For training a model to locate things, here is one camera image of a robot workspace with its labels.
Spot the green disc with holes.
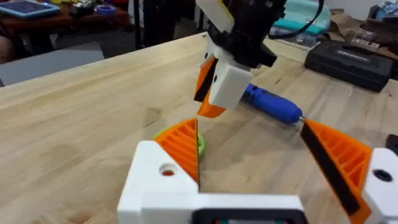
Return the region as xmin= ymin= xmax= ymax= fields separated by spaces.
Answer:
xmin=153 ymin=124 xmax=206 ymax=158

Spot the teal soft bag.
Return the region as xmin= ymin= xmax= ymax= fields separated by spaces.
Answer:
xmin=272 ymin=0 xmax=332 ymax=35

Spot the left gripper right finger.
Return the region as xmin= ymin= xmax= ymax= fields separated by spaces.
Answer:
xmin=299 ymin=119 xmax=398 ymax=224

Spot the blue framed tablet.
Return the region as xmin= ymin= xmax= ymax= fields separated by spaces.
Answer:
xmin=0 ymin=0 xmax=62 ymax=19

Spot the black tool case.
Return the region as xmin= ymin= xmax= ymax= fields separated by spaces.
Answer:
xmin=303 ymin=41 xmax=395 ymax=93

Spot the heap of cardboard boxes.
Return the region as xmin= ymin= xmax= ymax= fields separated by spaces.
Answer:
xmin=328 ymin=1 xmax=398 ymax=60

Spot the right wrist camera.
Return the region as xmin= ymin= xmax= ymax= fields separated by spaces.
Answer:
xmin=195 ymin=0 xmax=235 ymax=34

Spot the blue tape roll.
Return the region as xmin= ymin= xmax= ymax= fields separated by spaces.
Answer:
xmin=95 ymin=4 xmax=118 ymax=17

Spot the black cable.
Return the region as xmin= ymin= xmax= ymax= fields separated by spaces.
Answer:
xmin=268 ymin=0 xmax=326 ymax=40

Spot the brown wooden side table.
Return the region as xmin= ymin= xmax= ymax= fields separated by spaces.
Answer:
xmin=0 ymin=5 xmax=131 ymax=35

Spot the blue electric screwdriver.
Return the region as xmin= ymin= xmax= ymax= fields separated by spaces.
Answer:
xmin=240 ymin=83 xmax=306 ymax=125

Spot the small black object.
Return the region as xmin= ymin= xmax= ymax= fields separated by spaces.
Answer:
xmin=385 ymin=133 xmax=398 ymax=156

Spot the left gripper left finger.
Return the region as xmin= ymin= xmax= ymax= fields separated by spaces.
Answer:
xmin=117 ymin=118 xmax=200 ymax=224

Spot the grey flat panel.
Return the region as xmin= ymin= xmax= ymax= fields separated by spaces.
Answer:
xmin=0 ymin=41 xmax=106 ymax=87

